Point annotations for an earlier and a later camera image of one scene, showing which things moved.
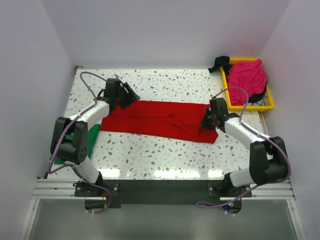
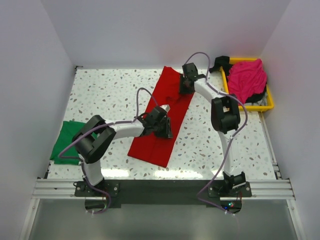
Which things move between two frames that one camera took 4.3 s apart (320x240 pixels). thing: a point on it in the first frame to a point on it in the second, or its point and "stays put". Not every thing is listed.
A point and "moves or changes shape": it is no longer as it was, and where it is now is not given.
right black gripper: x=203 y=123 to x=182 y=90
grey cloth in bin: x=263 y=101 stays put
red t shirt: x=174 y=120 moves or changes shape
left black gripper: x=129 y=101 to x=166 y=121
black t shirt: x=223 y=61 stays put
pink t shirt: x=250 y=75 stays put
